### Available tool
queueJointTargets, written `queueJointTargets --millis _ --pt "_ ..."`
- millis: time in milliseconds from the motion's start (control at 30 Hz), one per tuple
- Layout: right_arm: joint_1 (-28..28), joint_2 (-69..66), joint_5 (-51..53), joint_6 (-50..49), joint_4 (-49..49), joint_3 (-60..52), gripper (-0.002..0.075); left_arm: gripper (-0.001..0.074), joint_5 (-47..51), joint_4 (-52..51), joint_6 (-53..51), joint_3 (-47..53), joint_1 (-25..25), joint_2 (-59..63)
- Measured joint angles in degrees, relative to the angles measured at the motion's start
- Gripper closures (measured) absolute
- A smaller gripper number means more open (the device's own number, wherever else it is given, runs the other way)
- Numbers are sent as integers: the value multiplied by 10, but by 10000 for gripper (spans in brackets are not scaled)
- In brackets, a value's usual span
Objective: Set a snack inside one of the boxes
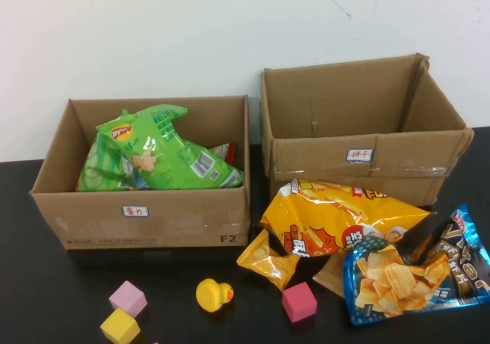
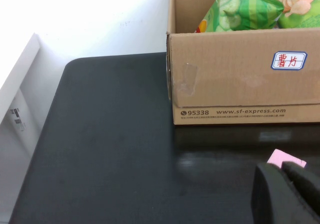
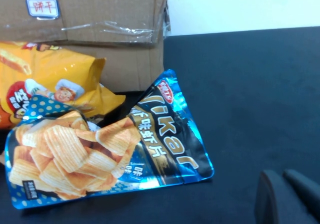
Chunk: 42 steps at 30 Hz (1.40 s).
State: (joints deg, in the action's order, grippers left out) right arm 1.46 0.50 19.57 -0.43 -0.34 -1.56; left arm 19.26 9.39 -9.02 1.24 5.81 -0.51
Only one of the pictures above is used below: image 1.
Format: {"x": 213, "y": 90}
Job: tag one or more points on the large orange snack bag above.
{"x": 325, "y": 213}

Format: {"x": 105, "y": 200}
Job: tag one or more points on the red and white snack packet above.
{"x": 224, "y": 151}

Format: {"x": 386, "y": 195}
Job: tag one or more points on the small yellow snack packet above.
{"x": 264, "y": 263}

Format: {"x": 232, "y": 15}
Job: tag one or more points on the brown snack packet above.
{"x": 331, "y": 279}

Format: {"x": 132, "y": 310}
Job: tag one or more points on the taped cardboard box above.
{"x": 325, "y": 160}

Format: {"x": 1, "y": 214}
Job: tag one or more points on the green Lay's chip bag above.
{"x": 164, "y": 156}

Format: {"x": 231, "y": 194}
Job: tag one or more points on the cardboard box with F2 print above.
{"x": 153, "y": 225}

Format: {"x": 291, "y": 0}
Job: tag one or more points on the white label sticker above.
{"x": 360, "y": 155}
{"x": 135, "y": 211}

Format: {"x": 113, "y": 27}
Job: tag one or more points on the yellow rubber duck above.
{"x": 210, "y": 295}

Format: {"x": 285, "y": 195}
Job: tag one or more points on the green cucumber chip bag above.
{"x": 99, "y": 169}

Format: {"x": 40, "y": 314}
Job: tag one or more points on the magenta cube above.
{"x": 299, "y": 302}

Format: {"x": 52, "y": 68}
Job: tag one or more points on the light pink cube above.
{"x": 128, "y": 298}

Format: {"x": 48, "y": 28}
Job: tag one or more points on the blue potato chip bag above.
{"x": 402, "y": 282}

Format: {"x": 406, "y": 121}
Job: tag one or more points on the yellow cube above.
{"x": 119, "y": 325}

